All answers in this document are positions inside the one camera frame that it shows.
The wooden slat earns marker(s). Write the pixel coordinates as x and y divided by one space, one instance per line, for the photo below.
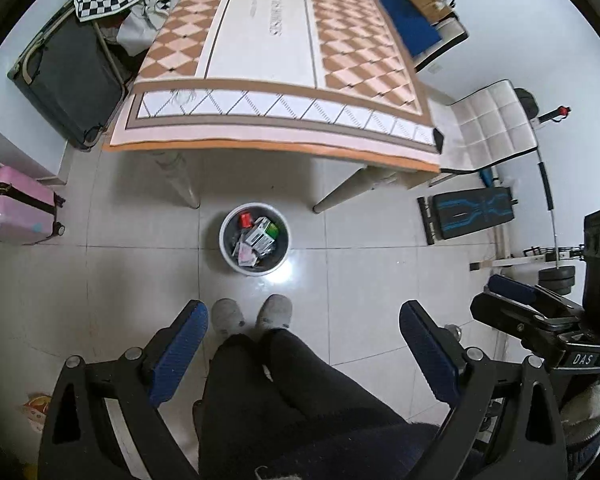
510 262

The diamond patterned tablecloth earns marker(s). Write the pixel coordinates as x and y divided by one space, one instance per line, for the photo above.
260 35

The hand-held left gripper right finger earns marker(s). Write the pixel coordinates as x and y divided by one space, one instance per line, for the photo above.
430 355

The grey white clothes pile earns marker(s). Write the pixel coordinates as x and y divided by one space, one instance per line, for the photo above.
142 25

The white padded chair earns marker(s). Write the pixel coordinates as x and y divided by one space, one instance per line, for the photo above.
495 130

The orange snack packet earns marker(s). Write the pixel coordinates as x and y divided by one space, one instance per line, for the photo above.
37 410

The black blue fitness board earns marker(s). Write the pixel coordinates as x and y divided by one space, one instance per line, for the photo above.
467 210

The blue folded mat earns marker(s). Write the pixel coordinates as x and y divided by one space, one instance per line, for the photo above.
410 22

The dark grey suitcase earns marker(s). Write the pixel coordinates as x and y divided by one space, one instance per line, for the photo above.
67 80

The white cabinet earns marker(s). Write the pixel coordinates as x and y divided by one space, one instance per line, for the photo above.
15 145

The chrome dumbbell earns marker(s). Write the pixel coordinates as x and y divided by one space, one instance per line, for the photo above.
452 331

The black corner guard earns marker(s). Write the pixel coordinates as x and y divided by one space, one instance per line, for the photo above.
438 141

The person's right leg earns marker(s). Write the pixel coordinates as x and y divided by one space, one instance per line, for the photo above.
340 400

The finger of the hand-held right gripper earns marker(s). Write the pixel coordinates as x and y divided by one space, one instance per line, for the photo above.
500 315
512 286

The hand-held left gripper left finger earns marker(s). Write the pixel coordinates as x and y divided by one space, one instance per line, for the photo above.
180 355

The pink white packet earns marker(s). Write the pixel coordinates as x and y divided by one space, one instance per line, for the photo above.
245 256

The pink suitcase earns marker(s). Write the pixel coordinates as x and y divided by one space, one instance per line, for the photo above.
15 205

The white black padded seat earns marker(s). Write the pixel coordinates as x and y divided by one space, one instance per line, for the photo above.
447 40

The person's left leg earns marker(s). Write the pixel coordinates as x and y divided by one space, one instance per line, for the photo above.
235 400

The red packet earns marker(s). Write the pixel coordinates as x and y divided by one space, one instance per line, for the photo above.
245 219

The green cardboard box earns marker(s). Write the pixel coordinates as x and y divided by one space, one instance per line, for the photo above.
272 231

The black weight plates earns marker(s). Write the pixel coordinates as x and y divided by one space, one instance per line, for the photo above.
555 279

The grey fuzzy slipper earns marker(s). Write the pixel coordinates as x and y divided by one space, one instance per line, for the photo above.
275 312
227 317

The white round trash bin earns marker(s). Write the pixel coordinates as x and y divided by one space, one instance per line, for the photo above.
227 255

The person's leg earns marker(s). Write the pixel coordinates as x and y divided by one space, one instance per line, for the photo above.
235 400
340 400

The barbell bar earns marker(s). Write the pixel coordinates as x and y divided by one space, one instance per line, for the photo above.
547 200

